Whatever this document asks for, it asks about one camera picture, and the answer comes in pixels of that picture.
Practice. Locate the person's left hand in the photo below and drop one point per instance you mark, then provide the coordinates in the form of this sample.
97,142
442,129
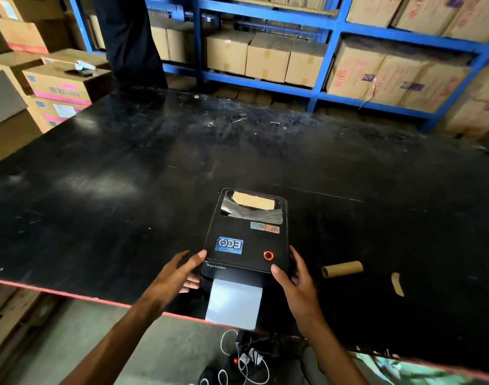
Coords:
170,280

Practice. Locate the person's right hand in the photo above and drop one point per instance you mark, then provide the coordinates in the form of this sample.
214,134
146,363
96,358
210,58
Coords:
302,292

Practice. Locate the person's right thumb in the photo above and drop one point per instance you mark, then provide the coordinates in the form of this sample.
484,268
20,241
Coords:
279,274

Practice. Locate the person's left thumb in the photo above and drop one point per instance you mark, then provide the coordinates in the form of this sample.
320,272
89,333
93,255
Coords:
192,261

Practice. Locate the black label printer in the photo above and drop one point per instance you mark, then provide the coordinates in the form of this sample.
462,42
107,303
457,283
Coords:
244,236

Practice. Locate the person's right forearm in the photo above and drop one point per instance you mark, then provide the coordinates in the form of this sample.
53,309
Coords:
334,356

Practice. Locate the person's left forearm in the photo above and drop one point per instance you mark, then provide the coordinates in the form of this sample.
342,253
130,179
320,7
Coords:
116,344

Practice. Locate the white label paper strip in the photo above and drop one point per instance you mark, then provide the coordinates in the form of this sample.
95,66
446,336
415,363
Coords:
234,302

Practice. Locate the brown cardboard tube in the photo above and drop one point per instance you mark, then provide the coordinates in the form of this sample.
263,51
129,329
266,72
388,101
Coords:
342,269

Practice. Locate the brown cardboard roll in printer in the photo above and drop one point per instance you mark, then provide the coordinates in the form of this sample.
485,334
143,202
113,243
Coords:
253,201

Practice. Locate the black power strip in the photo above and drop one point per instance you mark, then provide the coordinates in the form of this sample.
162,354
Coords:
244,362

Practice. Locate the brown paper scrap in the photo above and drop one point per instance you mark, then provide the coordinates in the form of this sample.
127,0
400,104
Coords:
397,284

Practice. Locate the green patterned cloth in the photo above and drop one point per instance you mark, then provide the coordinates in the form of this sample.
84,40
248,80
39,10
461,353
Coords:
413,370

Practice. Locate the wooden pallet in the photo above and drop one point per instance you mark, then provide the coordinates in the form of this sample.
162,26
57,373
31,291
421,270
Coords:
11,324

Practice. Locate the row of plain cardboard boxes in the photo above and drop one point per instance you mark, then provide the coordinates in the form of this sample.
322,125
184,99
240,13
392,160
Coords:
266,56

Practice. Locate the stack of pink-striped cardboard boxes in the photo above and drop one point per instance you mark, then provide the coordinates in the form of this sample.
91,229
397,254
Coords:
56,86

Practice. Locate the white tape dispenser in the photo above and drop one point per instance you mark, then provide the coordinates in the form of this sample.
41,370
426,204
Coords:
85,65

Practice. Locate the stack of red-print cardboard boxes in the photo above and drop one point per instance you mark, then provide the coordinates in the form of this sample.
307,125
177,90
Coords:
409,76

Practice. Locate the blue metal shelf rack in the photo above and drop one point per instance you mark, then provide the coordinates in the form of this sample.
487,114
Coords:
332,26

